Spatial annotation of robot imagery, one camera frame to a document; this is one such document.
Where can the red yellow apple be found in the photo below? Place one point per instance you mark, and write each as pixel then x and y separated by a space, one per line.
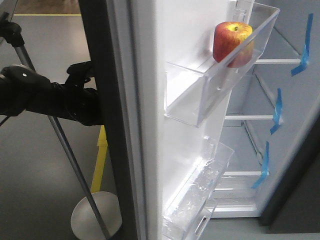
pixel 227 36

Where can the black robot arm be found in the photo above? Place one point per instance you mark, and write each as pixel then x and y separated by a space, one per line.
pixel 22 89

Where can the clear lower door bin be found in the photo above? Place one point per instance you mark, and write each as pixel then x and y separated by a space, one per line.
pixel 181 211

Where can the silver sign stand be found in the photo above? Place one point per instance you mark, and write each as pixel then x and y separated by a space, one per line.
pixel 11 32

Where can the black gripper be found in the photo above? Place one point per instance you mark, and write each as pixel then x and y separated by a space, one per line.
pixel 72 101

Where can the clear bottom door bin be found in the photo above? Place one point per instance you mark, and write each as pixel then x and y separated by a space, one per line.
pixel 196 228

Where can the white fridge door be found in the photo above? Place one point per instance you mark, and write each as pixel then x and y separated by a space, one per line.
pixel 152 155

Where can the clear door bin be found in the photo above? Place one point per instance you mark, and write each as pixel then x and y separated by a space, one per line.
pixel 192 92
pixel 181 211
pixel 196 228

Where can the dark grey fridge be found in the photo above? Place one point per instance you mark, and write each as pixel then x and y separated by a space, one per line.
pixel 270 112

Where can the clear upper door bin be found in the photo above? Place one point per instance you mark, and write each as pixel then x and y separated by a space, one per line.
pixel 192 92

